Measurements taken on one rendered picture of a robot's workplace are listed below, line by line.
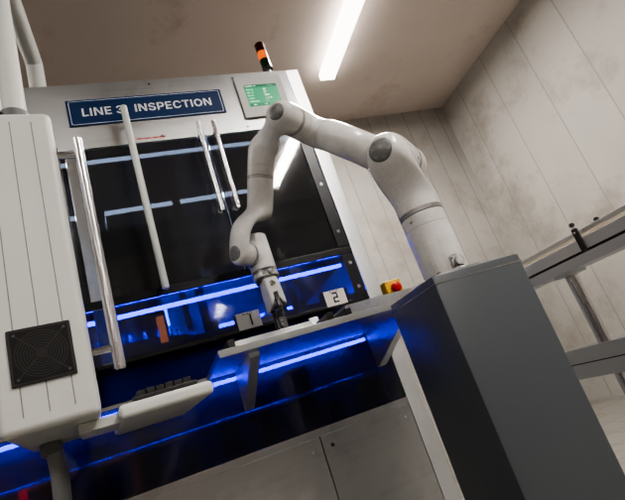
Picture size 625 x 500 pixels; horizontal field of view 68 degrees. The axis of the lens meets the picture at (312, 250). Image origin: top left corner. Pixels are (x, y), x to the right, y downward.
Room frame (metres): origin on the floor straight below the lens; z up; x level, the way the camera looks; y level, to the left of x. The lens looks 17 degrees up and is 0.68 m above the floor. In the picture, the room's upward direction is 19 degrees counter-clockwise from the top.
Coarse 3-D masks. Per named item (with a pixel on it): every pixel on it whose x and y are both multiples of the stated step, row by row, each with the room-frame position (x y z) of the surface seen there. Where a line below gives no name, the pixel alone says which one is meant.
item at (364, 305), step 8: (384, 296) 1.42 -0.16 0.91; (392, 296) 1.43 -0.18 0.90; (400, 296) 1.43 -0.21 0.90; (352, 304) 1.38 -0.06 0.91; (360, 304) 1.38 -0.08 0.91; (368, 304) 1.39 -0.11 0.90; (376, 304) 1.40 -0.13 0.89; (384, 304) 1.41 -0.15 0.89; (336, 312) 1.44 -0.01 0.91; (352, 312) 1.37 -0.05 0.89
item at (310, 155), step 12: (312, 156) 1.79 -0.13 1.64; (312, 168) 1.79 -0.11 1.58; (324, 192) 1.79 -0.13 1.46; (324, 204) 1.78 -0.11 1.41; (336, 216) 1.80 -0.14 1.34; (336, 228) 1.79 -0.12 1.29; (336, 240) 1.78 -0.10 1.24; (348, 264) 1.78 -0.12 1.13; (360, 276) 1.79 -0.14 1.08; (360, 288) 1.79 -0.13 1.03
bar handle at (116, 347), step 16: (80, 144) 0.99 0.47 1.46; (80, 160) 0.99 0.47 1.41; (80, 176) 0.99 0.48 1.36; (96, 224) 0.99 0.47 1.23; (96, 240) 0.99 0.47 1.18; (96, 256) 0.99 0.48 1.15; (96, 272) 0.99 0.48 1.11; (112, 304) 0.99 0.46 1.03; (112, 320) 0.99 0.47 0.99; (112, 336) 0.99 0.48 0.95; (96, 352) 0.97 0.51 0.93; (112, 352) 0.99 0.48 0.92
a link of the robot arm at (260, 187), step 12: (252, 180) 1.39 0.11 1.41; (264, 180) 1.39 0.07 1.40; (252, 192) 1.40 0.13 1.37; (264, 192) 1.40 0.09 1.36; (252, 204) 1.40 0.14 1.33; (264, 204) 1.41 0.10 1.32; (240, 216) 1.39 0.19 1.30; (252, 216) 1.37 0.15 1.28; (264, 216) 1.42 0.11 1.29; (240, 228) 1.36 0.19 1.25; (240, 240) 1.36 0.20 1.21; (240, 252) 1.37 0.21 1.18; (252, 252) 1.40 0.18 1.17; (240, 264) 1.39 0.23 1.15; (252, 264) 1.43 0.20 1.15
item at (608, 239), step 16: (624, 208) 1.61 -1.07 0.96; (592, 224) 1.74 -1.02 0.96; (608, 224) 1.66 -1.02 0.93; (624, 224) 1.61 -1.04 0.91; (560, 240) 1.89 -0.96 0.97; (576, 240) 1.78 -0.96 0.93; (592, 240) 1.74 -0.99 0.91; (608, 240) 1.68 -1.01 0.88; (624, 240) 1.64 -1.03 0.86; (544, 256) 2.07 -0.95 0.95; (560, 256) 1.89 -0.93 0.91; (576, 256) 1.82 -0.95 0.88; (592, 256) 1.77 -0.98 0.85; (608, 256) 1.84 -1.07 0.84; (528, 272) 2.07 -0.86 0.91; (544, 272) 1.99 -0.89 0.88; (560, 272) 1.92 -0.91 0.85
